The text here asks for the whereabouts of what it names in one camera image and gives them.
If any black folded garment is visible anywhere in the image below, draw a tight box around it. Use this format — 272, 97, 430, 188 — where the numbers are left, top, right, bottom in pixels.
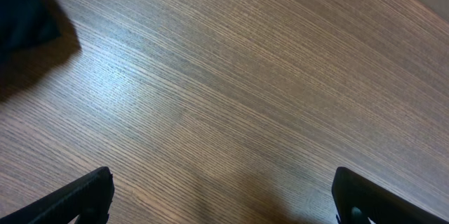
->
1, 0, 60, 64

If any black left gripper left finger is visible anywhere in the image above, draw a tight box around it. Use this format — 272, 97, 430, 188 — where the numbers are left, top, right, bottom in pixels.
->
1, 166, 114, 224

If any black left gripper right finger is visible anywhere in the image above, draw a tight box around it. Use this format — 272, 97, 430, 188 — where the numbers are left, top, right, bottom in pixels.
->
331, 166, 448, 224

